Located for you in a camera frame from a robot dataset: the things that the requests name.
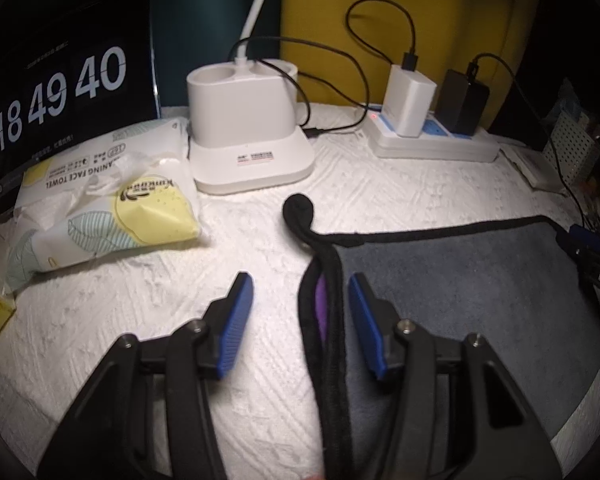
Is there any black lamp cable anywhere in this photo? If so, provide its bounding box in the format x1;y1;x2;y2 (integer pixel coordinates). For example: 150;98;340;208
227;36;372;139

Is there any black charger adapter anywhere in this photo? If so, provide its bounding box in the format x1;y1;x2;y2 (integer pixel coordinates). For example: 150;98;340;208
434;70;490;136

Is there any white desk lamp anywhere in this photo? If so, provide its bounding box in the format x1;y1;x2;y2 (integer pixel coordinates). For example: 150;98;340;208
186;0;315;195

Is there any white charger adapter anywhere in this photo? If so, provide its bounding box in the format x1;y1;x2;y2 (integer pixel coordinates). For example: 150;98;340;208
381;64;437;138

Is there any tablet clock display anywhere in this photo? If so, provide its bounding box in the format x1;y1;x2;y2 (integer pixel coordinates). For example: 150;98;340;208
0;4;160;218

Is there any white textured tablecloth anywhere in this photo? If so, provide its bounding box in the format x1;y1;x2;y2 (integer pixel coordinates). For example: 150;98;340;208
0;134;574;479

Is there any grey towel black trim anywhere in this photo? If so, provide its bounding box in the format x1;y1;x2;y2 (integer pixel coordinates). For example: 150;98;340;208
283;194;600;479

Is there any face towel pack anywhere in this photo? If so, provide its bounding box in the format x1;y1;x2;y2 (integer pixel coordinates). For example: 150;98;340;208
6;117;201;290

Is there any white power strip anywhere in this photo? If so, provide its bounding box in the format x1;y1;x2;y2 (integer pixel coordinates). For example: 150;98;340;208
363;113;500;162

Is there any dark green curtain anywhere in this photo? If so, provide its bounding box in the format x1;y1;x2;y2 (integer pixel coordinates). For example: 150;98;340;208
151;0;252;107

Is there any yellow curtain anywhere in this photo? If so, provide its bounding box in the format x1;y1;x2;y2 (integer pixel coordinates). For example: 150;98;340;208
282;0;536;127

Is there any white flat package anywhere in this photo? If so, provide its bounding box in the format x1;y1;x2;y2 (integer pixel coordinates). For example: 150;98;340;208
501;144;564;193

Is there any white perforated basket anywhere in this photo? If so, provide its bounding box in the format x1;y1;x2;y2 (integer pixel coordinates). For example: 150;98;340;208
542;110;600;186

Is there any black cable of white charger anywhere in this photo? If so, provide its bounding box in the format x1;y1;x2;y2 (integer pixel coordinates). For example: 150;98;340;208
344;0;421;73

